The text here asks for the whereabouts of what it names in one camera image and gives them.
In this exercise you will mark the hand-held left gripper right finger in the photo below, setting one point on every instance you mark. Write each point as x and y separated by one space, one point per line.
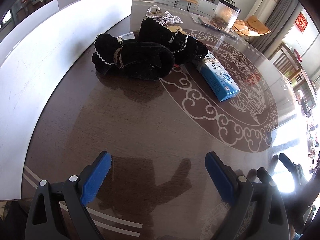
220 175

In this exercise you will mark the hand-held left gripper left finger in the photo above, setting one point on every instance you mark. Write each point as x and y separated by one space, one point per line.
97 177

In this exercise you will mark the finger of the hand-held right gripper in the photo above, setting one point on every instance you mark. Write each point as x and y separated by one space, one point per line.
290 163

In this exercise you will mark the blue and white medicine box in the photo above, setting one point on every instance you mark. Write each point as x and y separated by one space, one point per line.
220 82

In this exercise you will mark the long white cardboard box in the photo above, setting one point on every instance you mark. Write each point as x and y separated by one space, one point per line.
37 80

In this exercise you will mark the black velvet trimmed hair bow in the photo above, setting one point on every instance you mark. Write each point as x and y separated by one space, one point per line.
145 57
160 37

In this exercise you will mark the small clear bottle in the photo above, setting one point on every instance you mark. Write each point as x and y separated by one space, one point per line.
126 36

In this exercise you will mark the tan cardboard piece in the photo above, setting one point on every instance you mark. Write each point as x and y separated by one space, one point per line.
176 28

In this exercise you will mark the patterned brown desktop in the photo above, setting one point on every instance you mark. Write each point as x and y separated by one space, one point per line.
150 130

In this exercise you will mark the wooden slat chair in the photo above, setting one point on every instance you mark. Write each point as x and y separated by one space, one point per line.
287 62

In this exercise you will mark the grey curtain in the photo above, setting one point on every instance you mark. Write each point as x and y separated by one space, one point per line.
280 25

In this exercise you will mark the orange lounge chair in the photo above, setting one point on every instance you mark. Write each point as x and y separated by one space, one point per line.
257 25
238 26

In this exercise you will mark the flat brown board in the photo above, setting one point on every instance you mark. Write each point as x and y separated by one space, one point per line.
200 19

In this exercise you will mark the clear jar with dried contents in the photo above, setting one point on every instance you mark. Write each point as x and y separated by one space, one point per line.
225 15

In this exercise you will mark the white floral air conditioner cover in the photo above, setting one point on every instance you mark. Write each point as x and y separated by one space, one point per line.
265 2

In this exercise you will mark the silver glitter bow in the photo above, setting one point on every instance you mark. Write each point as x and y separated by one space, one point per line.
165 18

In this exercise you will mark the clear hair claw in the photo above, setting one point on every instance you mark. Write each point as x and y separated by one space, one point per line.
153 8

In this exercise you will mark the red wall hanging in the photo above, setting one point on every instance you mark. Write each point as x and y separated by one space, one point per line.
301 23

